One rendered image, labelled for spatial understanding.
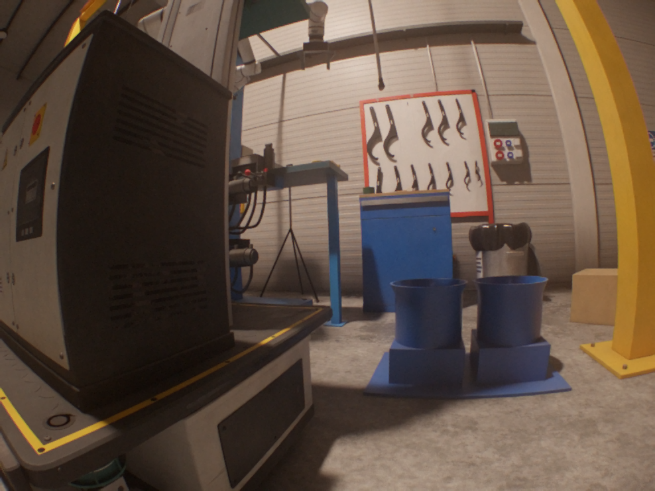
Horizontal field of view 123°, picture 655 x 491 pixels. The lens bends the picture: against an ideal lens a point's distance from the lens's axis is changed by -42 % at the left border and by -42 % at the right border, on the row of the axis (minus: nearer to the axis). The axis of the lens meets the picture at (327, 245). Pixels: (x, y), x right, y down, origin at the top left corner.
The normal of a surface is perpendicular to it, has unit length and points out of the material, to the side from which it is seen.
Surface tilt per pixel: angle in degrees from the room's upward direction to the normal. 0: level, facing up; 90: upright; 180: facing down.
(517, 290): 117
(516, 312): 90
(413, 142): 90
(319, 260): 90
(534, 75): 90
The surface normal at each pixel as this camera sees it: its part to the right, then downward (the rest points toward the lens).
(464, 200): -0.34, 0.00
